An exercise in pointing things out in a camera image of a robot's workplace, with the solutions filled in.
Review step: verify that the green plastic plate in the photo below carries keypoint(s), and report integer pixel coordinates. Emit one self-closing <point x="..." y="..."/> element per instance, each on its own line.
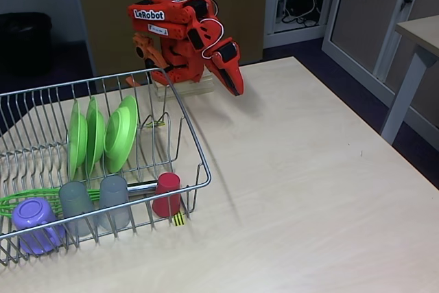
<point x="120" y="135"/>
<point x="96" y="135"/>
<point x="77" y="138"/>

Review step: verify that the red plastic cup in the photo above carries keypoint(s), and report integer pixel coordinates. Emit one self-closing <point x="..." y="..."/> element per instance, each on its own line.
<point x="166" y="193"/>

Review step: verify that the grey translucent plastic cup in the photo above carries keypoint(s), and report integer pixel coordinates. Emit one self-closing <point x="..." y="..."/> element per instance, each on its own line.
<point x="113" y="190"/>
<point x="73" y="197"/>

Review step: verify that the purple plastic mug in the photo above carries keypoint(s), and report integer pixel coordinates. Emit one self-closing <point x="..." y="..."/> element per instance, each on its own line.
<point x="32" y="212"/>

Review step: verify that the red orange robot arm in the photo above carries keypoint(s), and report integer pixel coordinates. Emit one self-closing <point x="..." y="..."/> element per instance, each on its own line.
<point x="178" y="18"/>

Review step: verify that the wooden base block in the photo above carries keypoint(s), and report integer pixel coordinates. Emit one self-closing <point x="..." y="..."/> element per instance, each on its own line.
<point x="202" y="88"/>

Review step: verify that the orange table clamp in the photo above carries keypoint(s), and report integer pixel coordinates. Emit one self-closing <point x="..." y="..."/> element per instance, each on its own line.
<point x="142" y="49"/>

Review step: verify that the yellow black striped tape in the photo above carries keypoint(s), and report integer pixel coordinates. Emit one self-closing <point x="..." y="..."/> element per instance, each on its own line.
<point x="179" y="221"/>
<point x="156" y="124"/>

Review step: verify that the brown pin board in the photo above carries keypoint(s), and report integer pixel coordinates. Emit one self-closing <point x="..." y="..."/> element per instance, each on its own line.
<point x="103" y="15"/>

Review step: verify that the white cabinet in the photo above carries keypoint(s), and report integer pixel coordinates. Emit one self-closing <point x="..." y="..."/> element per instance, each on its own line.
<point x="363" y="15"/>

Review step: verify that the black cabinet lock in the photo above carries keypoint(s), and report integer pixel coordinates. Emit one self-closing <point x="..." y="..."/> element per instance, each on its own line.
<point x="407" y="0"/>

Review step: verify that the beige side table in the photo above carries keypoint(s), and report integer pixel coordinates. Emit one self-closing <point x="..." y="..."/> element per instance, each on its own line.
<point x="422" y="29"/>

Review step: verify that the black trash bin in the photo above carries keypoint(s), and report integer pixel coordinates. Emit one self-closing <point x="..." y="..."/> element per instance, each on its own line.
<point x="24" y="42"/>

